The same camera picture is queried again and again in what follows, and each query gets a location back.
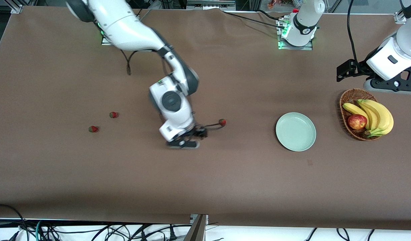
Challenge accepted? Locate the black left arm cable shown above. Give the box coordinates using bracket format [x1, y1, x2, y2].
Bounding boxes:
[347, 0, 360, 65]

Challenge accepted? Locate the metal frame profile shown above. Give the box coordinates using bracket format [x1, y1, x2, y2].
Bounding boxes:
[183, 214, 209, 241]

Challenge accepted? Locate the grey metal device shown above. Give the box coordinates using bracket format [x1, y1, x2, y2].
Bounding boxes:
[186, 0, 236, 11]

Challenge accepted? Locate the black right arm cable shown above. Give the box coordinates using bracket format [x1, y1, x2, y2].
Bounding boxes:
[120, 50, 223, 130]

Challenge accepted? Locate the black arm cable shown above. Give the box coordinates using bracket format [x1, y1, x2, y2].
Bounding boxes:
[347, 0, 360, 65]
[120, 50, 223, 130]

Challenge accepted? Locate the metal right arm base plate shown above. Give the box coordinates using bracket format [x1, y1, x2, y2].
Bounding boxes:
[101, 32, 116, 46]

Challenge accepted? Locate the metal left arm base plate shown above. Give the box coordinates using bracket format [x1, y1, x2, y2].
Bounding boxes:
[277, 18, 313, 51]

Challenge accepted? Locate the colourful background object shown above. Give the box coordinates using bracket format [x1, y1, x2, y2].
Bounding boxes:
[267, 0, 304, 10]

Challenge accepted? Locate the short black table cable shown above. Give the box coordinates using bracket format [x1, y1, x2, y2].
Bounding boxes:
[257, 9, 283, 20]

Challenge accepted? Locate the brown table cover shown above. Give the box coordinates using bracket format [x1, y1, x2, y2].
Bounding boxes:
[0, 6, 411, 231]

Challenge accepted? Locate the thick black looped cable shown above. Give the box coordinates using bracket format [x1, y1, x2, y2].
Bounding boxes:
[0, 204, 29, 241]

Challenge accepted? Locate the brown wicker basket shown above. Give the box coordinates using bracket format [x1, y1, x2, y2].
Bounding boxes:
[339, 88, 382, 141]

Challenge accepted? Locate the long black table cable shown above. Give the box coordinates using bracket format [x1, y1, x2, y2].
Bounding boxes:
[222, 11, 285, 29]

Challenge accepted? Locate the light green round plate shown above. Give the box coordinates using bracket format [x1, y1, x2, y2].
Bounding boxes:
[276, 112, 317, 152]

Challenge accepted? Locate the black cable with plug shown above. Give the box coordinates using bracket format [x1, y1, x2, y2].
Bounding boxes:
[165, 225, 180, 241]

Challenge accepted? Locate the yellow banana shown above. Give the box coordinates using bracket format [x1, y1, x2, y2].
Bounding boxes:
[342, 102, 371, 130]
[359, 99, 394, 138]
[357, 99, 380, 131]

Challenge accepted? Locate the red apple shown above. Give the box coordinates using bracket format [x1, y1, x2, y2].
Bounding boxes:
[347, 114, 368, 130]

